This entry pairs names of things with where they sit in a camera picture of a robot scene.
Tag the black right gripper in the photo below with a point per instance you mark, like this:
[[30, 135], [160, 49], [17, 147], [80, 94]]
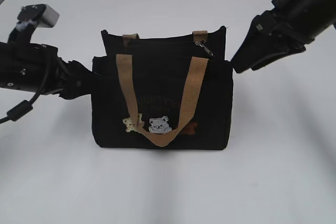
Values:
[[271, 37]]

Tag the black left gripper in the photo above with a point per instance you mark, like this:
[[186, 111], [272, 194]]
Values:
[[31, 67]]

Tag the silver zipper pull with ring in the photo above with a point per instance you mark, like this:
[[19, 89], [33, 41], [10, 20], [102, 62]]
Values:
[[208, 51]]

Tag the black canvas tote bag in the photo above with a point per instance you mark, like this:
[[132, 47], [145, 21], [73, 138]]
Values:
[[163, 93]]

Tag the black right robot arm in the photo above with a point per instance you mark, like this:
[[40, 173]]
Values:
[[318, 15]]

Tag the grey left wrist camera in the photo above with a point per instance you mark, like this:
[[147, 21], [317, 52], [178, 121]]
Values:
[[41, 14]]

